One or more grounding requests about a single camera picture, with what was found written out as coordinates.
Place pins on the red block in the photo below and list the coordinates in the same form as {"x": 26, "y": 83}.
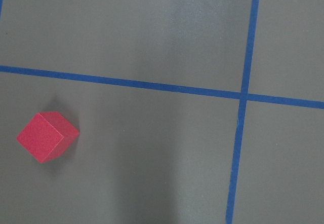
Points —
{"x": 47, "y": 136}

